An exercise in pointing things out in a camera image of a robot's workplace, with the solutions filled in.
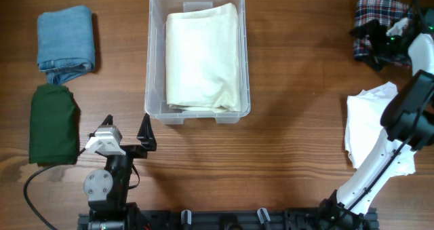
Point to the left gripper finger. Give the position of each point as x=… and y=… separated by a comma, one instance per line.
x=145, y=134
x=108, y=121

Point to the folded dark green cloth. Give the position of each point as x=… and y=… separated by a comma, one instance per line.
x=54, y=135

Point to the cream cloth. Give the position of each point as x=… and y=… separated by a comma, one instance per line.
x=202, y=60

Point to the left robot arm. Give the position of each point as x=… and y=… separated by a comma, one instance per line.
x=107, y=188

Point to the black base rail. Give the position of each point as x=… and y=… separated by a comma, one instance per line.
x=292, y=219

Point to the folded white cloth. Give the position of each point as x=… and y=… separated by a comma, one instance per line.
x=363, y=121

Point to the plaid flannel shirt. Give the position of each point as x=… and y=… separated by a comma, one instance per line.
x=386, y=11

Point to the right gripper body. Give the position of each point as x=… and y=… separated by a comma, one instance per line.
x=382, y=46

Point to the clear plastic storage bin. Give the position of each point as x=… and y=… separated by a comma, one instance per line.
x=155, y=103

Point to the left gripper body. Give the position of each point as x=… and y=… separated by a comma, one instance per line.
x=135, y=151

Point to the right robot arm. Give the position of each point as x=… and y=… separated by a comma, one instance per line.
x=407, y=127

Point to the folded blue denim jeans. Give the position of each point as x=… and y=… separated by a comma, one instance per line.
x=66, y=47

